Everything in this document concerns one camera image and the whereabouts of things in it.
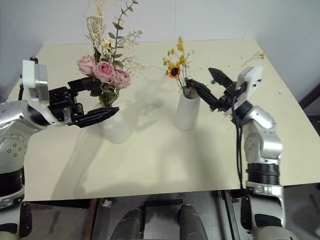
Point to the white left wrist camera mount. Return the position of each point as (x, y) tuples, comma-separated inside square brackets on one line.
[(30, 75)]

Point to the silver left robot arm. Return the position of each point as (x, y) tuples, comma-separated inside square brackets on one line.
[(12, 140)]

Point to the dark grey rounded shape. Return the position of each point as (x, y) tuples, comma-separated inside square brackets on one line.
[(131, 225), (191, 222)]

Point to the brown table frame bar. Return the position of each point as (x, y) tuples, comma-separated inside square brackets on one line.
[(90, 220)]

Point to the slim white vase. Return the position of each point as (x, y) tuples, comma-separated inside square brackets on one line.
[(186, 112)]

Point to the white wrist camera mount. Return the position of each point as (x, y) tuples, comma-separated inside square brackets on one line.
[(251, 80), (30, 75)]

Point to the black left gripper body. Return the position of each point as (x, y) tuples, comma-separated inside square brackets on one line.
[(58, 100)]

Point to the pink rose dried bouquet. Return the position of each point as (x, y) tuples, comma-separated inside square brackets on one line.
[(103, 71)]

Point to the wide white vase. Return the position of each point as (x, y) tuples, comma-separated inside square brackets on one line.
[(117, 130)]

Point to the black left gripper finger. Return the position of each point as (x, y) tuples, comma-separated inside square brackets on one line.
[(83, 83), (97, 116)]

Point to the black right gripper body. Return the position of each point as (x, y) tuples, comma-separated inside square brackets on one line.
[(226, 101)]

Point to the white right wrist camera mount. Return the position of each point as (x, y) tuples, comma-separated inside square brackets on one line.
[(251, 80)]

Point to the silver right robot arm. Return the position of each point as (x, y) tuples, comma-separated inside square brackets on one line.
[(265, 140)]

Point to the loose dried yellow flower sprig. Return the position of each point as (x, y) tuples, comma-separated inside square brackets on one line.
[(255, 57)]

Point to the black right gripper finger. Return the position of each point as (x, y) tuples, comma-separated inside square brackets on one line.
[(221, 76), (203, 91)]

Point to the yellow sunflower dried bouquet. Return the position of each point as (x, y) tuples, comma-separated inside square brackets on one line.
[(174, 72)]

